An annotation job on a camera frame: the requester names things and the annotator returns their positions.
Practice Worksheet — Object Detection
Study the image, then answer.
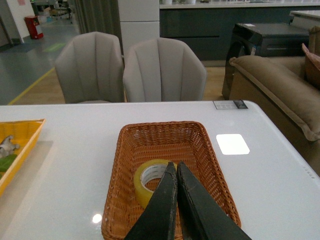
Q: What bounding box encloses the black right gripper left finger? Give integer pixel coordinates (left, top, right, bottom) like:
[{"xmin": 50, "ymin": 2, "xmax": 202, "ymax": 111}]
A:
[{"xmin": 125, "ymin": 162, "xmax": 178, "ymax": 240}]

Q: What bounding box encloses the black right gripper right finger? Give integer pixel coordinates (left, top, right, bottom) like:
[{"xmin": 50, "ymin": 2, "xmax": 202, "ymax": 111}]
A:
[{"xmin": 177, "ymin": 162, "xmax": 250, "ymax": 240}]

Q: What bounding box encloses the yellow packing tape roll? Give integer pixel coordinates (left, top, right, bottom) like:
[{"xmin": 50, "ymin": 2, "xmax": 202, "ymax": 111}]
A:
[{"xmin": 133, "ymin": 158, "xmax": 170, "ymax": 210}]

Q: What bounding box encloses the brown wicker basket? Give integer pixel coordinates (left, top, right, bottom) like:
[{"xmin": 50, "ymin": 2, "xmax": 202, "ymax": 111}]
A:
[{"xmin": 101, "ymin": 121, "xmax": 242, "ymax": 240}]

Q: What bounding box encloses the yellow woven basket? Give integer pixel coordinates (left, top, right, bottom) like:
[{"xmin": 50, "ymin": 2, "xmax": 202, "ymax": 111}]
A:
[{"xmin": 0, "ymin": 119, "xmax": 46, "ymax": 193}]

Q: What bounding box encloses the label sticker on table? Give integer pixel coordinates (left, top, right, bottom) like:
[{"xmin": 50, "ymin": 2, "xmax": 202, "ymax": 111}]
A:
[{"xmin": 213, "ymin": 100, "xmax": 248, "ymax": 110}]

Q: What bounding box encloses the beige sofa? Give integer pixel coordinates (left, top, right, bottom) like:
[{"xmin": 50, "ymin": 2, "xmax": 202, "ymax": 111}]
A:
[{"xmin": 228, "ymin": 24, "xmax": 320, "ymax": 176}]

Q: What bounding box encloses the grey chair right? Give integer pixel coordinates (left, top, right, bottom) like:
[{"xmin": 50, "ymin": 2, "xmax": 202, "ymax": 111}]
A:
[{"xmin": 123, "ymin": 37, "xmax": 207, "ymax": 103}]

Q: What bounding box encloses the grey chair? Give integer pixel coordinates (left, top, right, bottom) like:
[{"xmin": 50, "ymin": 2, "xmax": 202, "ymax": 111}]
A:
[
  {"xmin": 123, "ymin": 37, "xmax": 207, "ymax": 103},
  {"xmin": 54, "ymin": 31, "xmax": 125, "ymax": 104}
]

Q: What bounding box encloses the orange toy carrot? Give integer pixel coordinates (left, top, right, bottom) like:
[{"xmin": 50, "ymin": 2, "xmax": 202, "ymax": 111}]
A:
[{"xmin": 0, "ymin": 154, "xmax": 18, "ymax": 178}]

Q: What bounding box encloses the small panda figurine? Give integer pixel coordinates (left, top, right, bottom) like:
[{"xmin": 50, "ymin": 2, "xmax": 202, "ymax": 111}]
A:
[{"xmin": 0, "ymin": 135, "xmax": 20, "ymax": 158}]

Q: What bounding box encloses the grey chair left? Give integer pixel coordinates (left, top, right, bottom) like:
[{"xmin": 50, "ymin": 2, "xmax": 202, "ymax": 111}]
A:
[{"xmin": 54, "ymin": 31, "xmax": 125, "ymax": 104}]

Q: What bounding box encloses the black appliance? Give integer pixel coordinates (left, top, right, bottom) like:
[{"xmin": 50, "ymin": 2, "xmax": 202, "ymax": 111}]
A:
[{"xmin": 221, "ymin": 23, "xmax": 309, "ymax": 100}]

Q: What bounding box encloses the brown cushion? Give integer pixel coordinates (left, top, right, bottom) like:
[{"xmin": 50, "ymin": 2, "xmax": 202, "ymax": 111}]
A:
[{"xmin": 301, "ymin": 43, "xmax": 320, "ymax": 90}]

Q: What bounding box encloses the dark grey counter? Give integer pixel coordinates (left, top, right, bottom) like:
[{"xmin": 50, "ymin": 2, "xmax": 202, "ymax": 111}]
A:
[{"xmin": 159, "ymin": 0, "xmax": 320, "ymax": 64}]

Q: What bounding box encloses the red box on floor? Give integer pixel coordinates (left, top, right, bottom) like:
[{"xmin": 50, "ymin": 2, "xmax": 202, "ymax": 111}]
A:
[{"xmin": 24, "ymin": 15, "xmax": 44, "ymax": 40}]

